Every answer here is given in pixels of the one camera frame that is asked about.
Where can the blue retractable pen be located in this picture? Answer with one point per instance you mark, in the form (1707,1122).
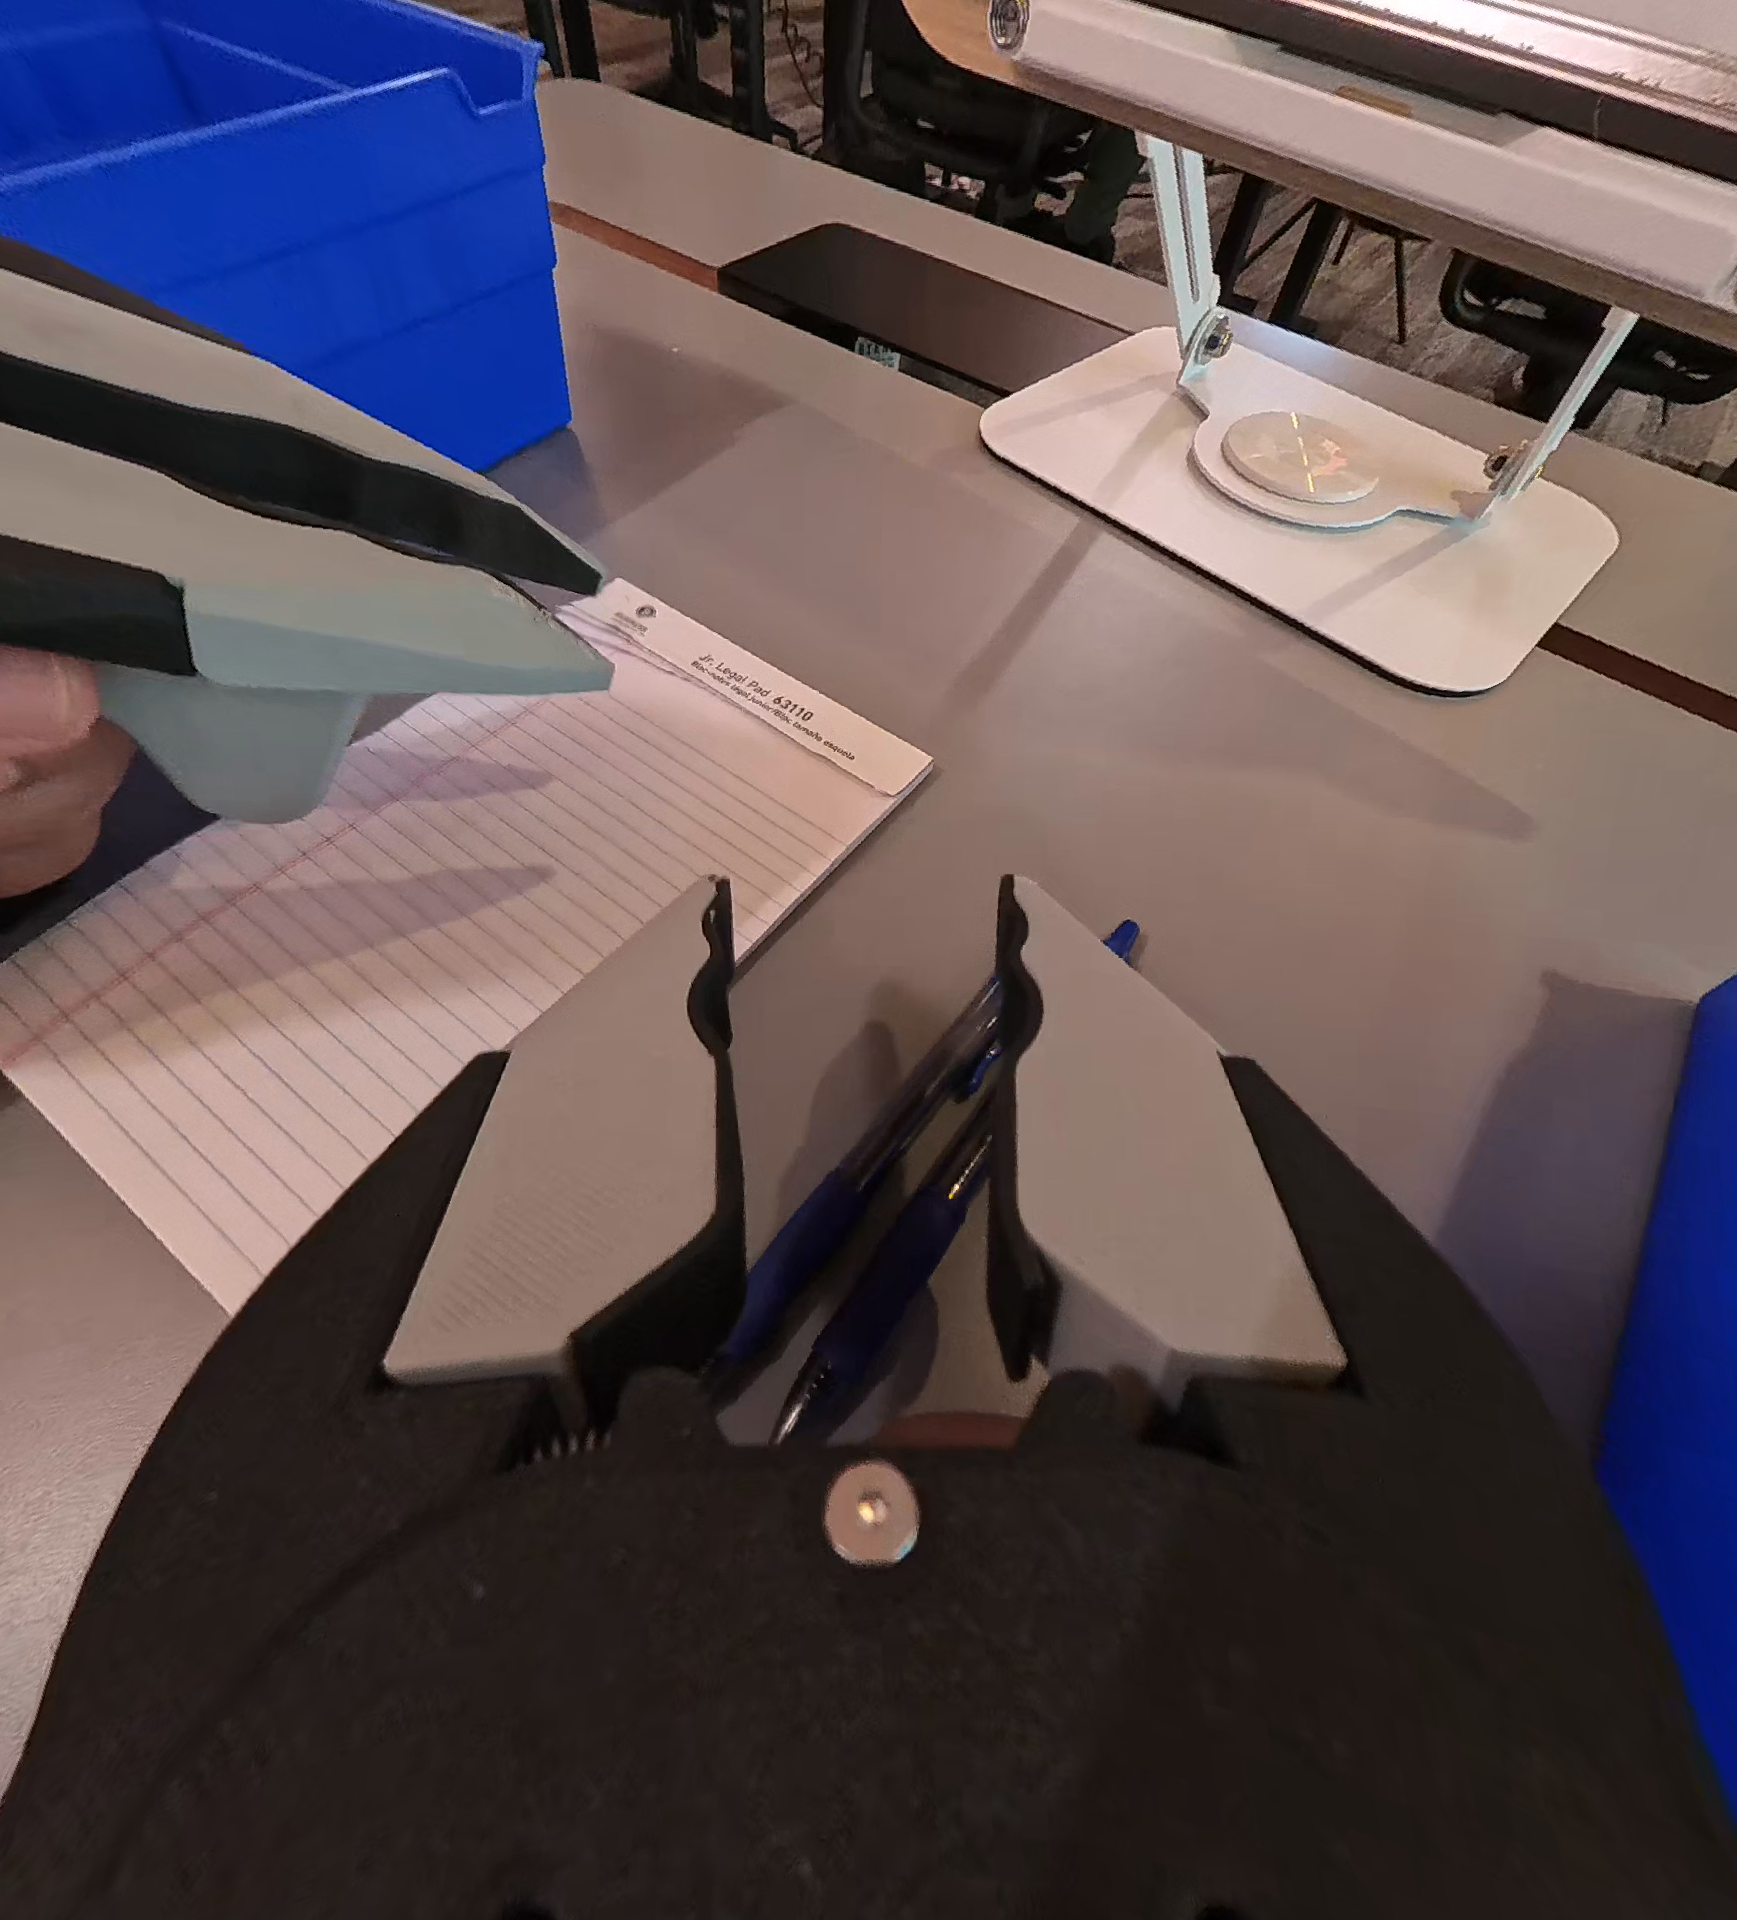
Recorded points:
(792,1230)
(882,1275)

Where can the grey desk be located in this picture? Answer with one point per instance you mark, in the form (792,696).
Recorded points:
(1183,840)

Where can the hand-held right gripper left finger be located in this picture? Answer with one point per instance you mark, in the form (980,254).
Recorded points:
(568,1201)

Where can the black phone on table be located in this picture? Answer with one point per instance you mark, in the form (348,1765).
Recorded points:
(929,315)

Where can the black office chair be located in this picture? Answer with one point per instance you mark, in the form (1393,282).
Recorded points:
(958,90)

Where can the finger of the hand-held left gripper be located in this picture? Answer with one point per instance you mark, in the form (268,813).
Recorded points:
(358,614)
(132,339)

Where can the white document stand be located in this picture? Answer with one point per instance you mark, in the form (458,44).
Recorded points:
(1377,555)

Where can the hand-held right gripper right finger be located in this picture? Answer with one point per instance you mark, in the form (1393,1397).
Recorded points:
(1168,1201)

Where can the white legal pad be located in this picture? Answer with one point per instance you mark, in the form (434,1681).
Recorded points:
(358,975)

